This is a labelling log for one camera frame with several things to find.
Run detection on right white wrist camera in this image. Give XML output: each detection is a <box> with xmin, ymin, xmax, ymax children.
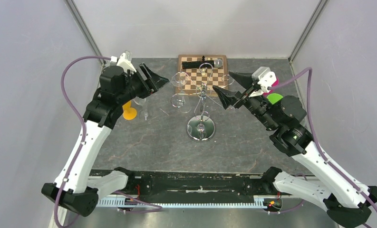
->
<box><xmin>249</xmin><ymin>66</ymin><xmax>276</xmax><ymax>97</ymax></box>

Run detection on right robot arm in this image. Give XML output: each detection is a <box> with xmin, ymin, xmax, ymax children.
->
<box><xmin>213</xmin><ymin>72</ymin><xmax>377</xmax><ymax>228</ymax></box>

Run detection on pink plastic wine glass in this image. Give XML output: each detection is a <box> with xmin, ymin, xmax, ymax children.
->
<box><xmin>263</xmin><ymin>78</ymin><xmax>279</xmax><ymax>97</ymax></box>

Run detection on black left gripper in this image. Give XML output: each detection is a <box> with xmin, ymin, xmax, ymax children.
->
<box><xmin>117</xmin><ymin>63</ymin><xmax>170</xmax><ymax>105</ymax></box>

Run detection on wooden chess board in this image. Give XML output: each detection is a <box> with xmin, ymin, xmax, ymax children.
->
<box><xmin>177</xmin><ymin>54</ymin><xmax>234</xmax><ymax>96</ymax></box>

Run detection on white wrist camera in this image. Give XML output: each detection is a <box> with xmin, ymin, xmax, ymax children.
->
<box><xmin>110</xmin><ymin>50</ymin><xmax>137</xmax><ymax>73</ymax></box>
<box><xmin>249</xmin><ymin>66</ymin><xmax>276</xmax><ymax>97</ymax></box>

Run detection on orange plastic wine glass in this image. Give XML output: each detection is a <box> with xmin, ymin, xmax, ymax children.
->
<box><xmin>122</xmin><ymin>101</ymin><xmax>137</xmax><ymax>120</ymax></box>

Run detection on clear ribbed wine glass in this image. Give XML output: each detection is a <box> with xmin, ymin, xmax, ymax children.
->
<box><xmin>170</xmin><ymin>72</ymin><xmax>191</xmax><ymax>114</ymax></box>

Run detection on chrome wine glass rack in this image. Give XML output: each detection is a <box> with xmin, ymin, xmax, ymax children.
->
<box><xmin>170</xmin><ymin>62</ymin><xmax>236</xmax><ymax>142</ymax></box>

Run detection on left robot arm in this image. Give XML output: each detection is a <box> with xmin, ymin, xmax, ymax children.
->
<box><xmin>41</xmin><ymin>63</ymin><xmax>170</xmax><ymax>217</ymax></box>

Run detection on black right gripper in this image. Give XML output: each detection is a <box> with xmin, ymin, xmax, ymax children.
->
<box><xmin>213</xmin><ymin>70</ymin><xmax>280</xmax><ymax>131</ymax></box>

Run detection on green plastic wine glass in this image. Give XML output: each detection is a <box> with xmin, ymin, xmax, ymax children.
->
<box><xmin>266</xmin><ymin>93</ymin><xmax>283</xmax><ymax>105</ymax></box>

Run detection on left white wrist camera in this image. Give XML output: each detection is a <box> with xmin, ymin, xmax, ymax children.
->
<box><xmin>110</xmin><ymin>50</ymin><xmax>137</xmax><ymax>73</ymax></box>

